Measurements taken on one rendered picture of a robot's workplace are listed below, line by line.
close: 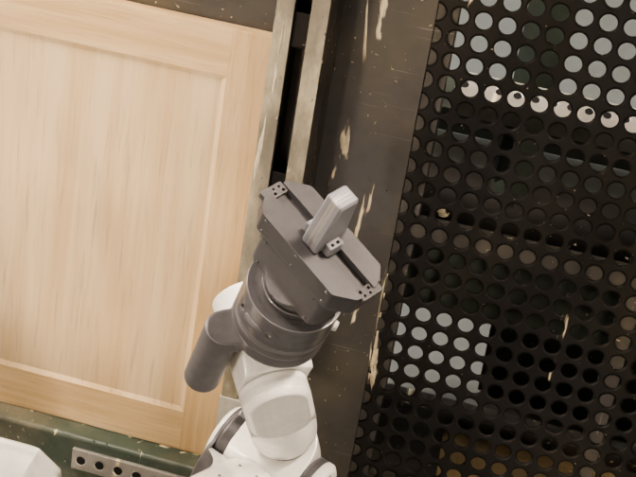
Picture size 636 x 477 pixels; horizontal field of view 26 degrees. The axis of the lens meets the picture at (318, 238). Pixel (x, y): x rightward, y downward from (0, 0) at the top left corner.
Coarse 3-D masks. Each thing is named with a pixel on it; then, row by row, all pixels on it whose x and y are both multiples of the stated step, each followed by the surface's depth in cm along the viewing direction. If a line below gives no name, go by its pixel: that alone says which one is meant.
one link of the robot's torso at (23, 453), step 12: (0, 444) 131; (12, 444) 131; (24, 444) 131; (0, 456) 129; (12, 456) 129; (24, 456) 130; (36, 456) 130; (0, 468) 128; (12, 468) 128; (24, 468) 128; (36, 468) 129; (48, 468) 130; (60, 468) 132
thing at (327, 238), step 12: (336, 204) 107; (348, 204) 107; (336, 216) 107; (348, 216) 109; (324, 228) 109; (336, 228) 109; (312, 240) 110; (324, 240) 110; (336, 240) 111; (324, 252) 112; (336, 252) 112
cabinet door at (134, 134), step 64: (0, 0) 160; (64, 0) 158; (0, 64) 163; (64, 64) 161; (128, 64) 159; (192, 64) 157; (256, 64) 155; (0, 128) 166; (64, 128) 164; (128, 128) 162; (192, 128) 160; (256, 128) 158; (0, 192) 170; (64, 192) 168; (128, 192) 166; (192, 192) 164; (0, 256) 173; (64, 256) 171; (128, 256) 169; (192, 256) 167; (0, 320) 177; (64, 320) 175; (128, 320) 172; (192, 320) 170; (0, 384) 181; (64, 384) 178; (128, 384) 176; (192, 448) 177
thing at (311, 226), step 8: (336, 192) 107; (344, 192) 108; (328, 200) 107; (336, 200) 107; (320, 208) 108; (328, 208) 108; (320, 216) 109; (312, 224) 110; (320, 224) 109; (312, 232) 110; (304, 240) 111
